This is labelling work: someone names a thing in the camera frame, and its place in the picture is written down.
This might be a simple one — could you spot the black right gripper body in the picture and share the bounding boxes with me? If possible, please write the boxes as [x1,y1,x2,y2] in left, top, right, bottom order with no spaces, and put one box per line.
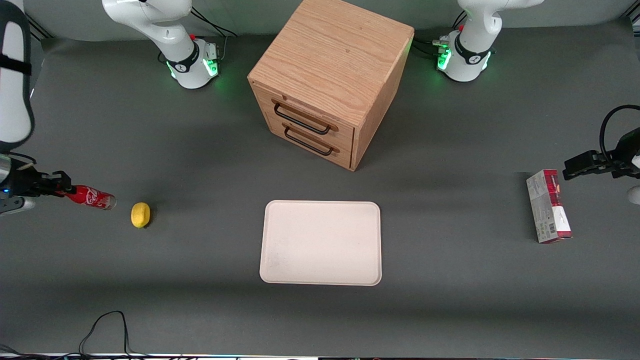
[0,159,52,202]

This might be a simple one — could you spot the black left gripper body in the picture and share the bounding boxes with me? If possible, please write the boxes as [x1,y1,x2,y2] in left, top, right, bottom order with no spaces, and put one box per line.
[607,127,640,180]

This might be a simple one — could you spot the red coke bottle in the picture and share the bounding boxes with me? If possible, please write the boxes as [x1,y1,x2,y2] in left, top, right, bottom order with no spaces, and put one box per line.
[64,184,117,211]

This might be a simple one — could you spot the beige plastic tray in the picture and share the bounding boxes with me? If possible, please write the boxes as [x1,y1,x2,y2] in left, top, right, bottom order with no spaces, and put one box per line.
[259,200,383,287]

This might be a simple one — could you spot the grey and red carton box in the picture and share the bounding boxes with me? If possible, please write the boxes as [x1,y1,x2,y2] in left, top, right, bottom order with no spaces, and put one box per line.
[525,169,573,245]

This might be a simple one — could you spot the yellow lemon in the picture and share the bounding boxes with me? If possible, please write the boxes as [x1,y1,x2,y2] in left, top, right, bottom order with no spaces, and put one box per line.
[130,202,152,230]

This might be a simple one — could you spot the wooden drawer front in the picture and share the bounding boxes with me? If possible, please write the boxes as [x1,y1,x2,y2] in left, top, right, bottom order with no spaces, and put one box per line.
[266,116,355,170]
[251,81,356,144]

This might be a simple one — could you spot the wooden drawer cabinet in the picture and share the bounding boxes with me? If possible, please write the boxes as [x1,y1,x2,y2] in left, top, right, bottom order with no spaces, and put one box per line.
[247,0,415,173]

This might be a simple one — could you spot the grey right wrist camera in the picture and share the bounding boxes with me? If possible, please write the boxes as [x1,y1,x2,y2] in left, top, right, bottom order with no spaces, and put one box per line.
[0,196,37,217]

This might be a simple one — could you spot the black looped gripper cable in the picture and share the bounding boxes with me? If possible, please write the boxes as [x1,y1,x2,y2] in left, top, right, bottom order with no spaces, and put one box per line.
[599,104,640,162]

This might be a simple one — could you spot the black cable on table edge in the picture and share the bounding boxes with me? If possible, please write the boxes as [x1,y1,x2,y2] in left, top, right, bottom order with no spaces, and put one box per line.
[77,310,151,360]

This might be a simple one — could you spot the black left arm base cables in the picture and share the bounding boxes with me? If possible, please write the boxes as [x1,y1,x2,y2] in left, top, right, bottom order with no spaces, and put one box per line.
[412,10,469,57]

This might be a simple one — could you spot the black arm base cables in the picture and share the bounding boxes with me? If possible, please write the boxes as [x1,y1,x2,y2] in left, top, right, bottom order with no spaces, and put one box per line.
[187,8,239,64]
[412,10,469,57]

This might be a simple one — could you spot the black right arm base cables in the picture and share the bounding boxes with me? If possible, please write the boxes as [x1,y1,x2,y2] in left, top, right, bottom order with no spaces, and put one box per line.
[187,8,239,64]

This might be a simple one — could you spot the black metal drawer handle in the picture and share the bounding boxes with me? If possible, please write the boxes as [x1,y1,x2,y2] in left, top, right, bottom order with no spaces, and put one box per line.
[282,123,341,157]
[272,99,339,136]

